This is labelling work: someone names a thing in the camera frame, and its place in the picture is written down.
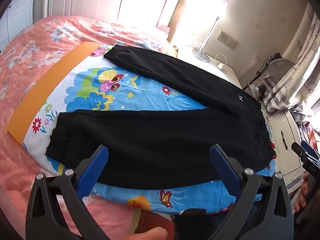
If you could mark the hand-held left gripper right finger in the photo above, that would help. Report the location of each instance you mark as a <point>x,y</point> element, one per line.
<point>225,170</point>

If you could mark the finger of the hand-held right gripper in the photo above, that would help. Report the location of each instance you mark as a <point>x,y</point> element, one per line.
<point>307,148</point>
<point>300,152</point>

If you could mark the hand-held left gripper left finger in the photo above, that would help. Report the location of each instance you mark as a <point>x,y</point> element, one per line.
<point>93,170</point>

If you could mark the black pants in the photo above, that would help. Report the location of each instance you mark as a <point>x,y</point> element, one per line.
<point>162,142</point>

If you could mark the person's right hand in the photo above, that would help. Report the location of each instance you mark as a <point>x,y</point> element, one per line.
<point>303,195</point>

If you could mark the person's left hand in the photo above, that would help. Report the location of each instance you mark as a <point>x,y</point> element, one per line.
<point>147,233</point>

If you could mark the white cabinet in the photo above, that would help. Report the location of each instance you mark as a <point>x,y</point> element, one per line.
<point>287,155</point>

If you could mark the colourful cloth pile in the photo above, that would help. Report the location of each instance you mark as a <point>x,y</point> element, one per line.
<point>307,130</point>

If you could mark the person's dark clothing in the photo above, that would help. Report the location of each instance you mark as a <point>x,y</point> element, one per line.
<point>195,217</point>

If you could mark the small white fan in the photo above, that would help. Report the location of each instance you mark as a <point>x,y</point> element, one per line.
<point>253,89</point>

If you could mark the patterned curtain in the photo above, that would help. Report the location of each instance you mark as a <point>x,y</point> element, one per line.
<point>300,62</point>

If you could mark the cartoon printed blue cloth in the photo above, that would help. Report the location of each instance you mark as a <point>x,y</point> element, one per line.
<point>150,100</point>

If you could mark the black stand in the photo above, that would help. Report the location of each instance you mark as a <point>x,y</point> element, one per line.
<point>262,68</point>

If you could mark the white nightstand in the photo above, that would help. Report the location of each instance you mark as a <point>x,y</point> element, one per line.
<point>225,76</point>

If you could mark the white desk lamp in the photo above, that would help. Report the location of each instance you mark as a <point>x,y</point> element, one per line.
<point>201,55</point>

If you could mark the pink floral bedspread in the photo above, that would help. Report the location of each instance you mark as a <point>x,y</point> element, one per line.
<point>37,42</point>

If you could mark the brown wooden panel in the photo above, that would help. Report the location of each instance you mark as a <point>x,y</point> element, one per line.
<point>178,15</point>

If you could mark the white wardrobe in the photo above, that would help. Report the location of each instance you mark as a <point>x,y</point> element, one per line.
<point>17,17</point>

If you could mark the white headboard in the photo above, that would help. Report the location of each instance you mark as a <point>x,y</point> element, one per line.
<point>58,2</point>

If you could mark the wall socket panel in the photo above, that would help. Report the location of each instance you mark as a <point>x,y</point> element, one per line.
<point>227,40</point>

